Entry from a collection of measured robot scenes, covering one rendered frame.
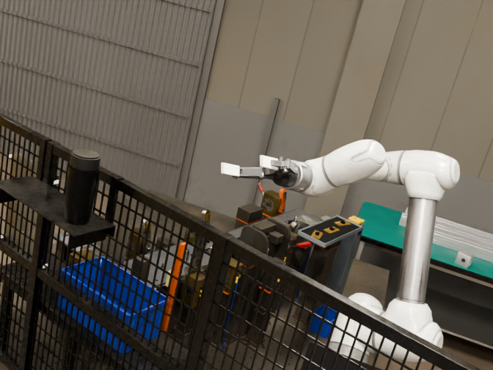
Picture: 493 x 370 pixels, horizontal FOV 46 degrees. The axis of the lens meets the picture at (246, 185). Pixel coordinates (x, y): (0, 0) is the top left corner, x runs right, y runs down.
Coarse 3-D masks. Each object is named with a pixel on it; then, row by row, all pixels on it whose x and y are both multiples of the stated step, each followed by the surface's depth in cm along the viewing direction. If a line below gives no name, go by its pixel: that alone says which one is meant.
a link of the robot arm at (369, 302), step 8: (352, 296) 223; (360, 296) 221; (368, 296) 221; (360, 304) 218; (368, 304) 218; (376, 304) 219; (376, 312) 214; (344, 320) 217; (352, 320) 215; (352, 328) 214; (360, 328) 212; (336, 336) 216; (360, 336) 212; (360, 344) 212; (368, 352) 215
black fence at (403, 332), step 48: (48, 144) 161; (96, 192) 154; (144, 192) 143; (0, 240) 184; (144, 288) 148; (192, 288) 139; (144, 336) 152; (192, 336) 140; (240, 336) 132; (384, 336) 110
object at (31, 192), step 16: (32, 176) 167; (112, 176) 147; (0, 192) 157; (16, 192) 154; (32, 192) 157; (48, 192) 159; (112, 192) 148; (32, 208) 148; (48, 208) 150; (64, 208) 152; (112, 208) 149; (64, 224) 144; (96, 224) 148; (112, 224) 150; (80, 240) 145; (96, 240) 150
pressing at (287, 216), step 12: (276, 216) 303; (288, 216) 307; (312, 216) 315; (240, 228) 276; (156, 252) 234; (192, 252) 242; (168, 264) 227; (204, 264) 234; (156, 276) 216; (156, 288) 208
